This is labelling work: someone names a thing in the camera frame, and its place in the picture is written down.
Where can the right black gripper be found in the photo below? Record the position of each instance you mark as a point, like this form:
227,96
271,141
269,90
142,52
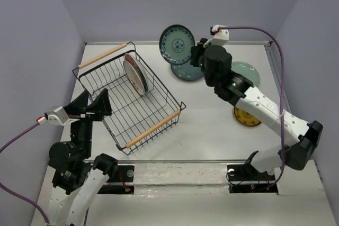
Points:
198,50

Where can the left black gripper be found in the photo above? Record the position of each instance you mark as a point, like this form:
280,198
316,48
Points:
101,105

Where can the small blue patterned dish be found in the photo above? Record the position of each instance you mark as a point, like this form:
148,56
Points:
175,44

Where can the light green flower plate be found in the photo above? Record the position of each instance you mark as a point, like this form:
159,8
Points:
247,70

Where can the white orange sunburst plate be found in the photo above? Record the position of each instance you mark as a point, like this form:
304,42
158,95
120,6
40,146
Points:
134,78

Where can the red and teal floral plate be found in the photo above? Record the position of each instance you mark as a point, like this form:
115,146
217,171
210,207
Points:
140,70

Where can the small yellow patterned dish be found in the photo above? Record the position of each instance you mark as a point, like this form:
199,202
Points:
245,118

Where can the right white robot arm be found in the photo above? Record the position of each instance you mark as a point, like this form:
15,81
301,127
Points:
299,138

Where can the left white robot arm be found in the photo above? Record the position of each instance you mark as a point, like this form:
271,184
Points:
76,182

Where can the dark teal speckled plate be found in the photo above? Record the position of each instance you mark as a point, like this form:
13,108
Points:
187,72

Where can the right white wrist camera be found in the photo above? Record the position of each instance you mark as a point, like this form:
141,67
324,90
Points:
220,36

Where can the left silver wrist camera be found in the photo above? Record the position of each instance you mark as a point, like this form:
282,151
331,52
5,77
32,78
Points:
57,116

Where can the black wire dish rack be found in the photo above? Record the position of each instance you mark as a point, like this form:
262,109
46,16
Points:
137,117

